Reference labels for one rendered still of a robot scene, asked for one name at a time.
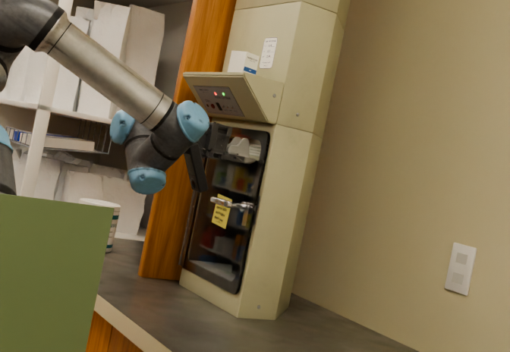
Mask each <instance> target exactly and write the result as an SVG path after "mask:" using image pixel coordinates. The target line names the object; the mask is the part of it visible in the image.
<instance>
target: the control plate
mask: <svg viewBox="0 0 510 352"><path fill-rule="evenodd" d="M194 89H195V90H196V91H197V94H198V96H199V97H200V99H201V101H202V103H203V104H204V106H205V108H206V110H207V111H208V113H213V114H221V115H234V116H241V117H245V116H244V114H243V112H242V111H241V108H240V106H239V105H238V103H237V101H236V99H235V97H234V96H233V94H232V92H231V90H230V88H229V87H226V86H194ZM214 92H216V94H217V96H216V95H215V93H214ZM222 93H224V94H225V96H223V95H222ZM216 102H218V103H219V104H220V106H221V108H222V111H220V110H219V108H218V106H217V105H216ZM206 104H208V105H209V107H207V105H206ZM211 104H213V105H214V106H215V108H212V107H211ZM223 105H224V106H225V108H223V107H222V106H223ZM228 105H229V107H230V108H227V107H228ZM232 106H234V107H235V109H233V108H231V107H232Z"/></svg>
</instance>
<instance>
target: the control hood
mask: <svg viewBox="0 0 510 352"><path fill-rule="evenodd" d="M183 75H184V76H183V77H184V79H185V80H186V82H187V84H188V86H189V87H190V90H191V91H192V93H193V95H194V96H195V98H196V100H197V102H198V103H199V105H200V106H201V107H202V108H203V109H204V110H205V112H206V113H207V115H208V116H210V117H216V118H228V119H235V120H242V121H254V122H261V123H267V124H275V123H276V121H277V117H278V113H279V106H280V102H281V97H282V91H283V86H284V84H283V83H281V82H278V81H275V80H270V79H267V78H265V77H259V76H257V75H253V74H249V73H245V72H184V73H183ZM194 86H226V87H229V88H230V90H231V92H232V94H233V96H234V97H235V99H236V101H237V103H238V105H239V106H240V108H241V111H242V112H243V114H244V116H245V117H241V116H234V115H221V114H213V113H208V111H207V110H206V108H205V106H204V104H203V103H202V101H201V99H200V97H199V96H198V94H197V91H196V90H195V89H194Z"/></svg>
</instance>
